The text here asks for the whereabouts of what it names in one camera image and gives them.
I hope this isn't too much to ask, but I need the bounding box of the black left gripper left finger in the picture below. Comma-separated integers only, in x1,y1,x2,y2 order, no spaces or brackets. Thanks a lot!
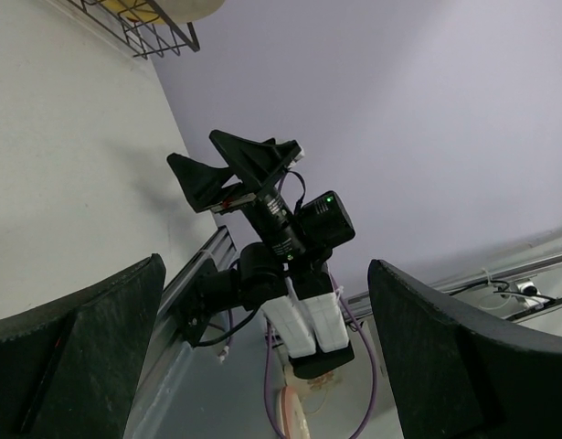
0,254,165,438

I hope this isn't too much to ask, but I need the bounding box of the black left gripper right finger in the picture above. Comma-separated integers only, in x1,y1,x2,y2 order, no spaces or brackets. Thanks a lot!
367,260,562,438

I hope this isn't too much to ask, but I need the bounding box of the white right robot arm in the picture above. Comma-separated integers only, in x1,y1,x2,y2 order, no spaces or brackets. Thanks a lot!
167,130,355,380

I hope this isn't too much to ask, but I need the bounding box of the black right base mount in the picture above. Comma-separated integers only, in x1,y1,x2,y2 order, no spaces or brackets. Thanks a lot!
171,265,240,348

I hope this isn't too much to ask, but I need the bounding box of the metal wire dish rack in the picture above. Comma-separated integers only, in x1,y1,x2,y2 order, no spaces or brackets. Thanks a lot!
67,0,200,59

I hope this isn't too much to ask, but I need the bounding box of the aluminium rail frame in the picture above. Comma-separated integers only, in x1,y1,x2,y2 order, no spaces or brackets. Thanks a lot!
125,231,562,438

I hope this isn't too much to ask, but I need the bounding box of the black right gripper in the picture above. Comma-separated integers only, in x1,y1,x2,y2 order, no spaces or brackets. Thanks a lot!
166,130,355,263

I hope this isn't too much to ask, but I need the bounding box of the yellow cream floral plate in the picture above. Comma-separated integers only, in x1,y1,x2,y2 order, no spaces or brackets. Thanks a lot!
101,0,225,24

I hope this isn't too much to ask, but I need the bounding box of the white red tape roll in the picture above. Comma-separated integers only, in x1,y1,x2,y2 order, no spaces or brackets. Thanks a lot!
276,386,311,439

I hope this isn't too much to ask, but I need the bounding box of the grey overhead camera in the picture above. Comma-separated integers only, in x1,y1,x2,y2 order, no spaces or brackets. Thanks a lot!
515,280,538,297

